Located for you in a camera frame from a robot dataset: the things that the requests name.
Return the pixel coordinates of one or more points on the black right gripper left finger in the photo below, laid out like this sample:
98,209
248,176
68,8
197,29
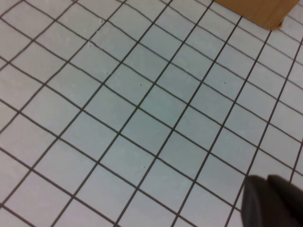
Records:
255,203

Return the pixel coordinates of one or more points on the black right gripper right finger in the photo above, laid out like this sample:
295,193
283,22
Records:
286,203

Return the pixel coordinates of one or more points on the white black grid tablecloth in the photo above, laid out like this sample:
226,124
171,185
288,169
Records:
142,106

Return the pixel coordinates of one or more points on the cardboard box with clear tape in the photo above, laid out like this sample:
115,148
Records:
255,11

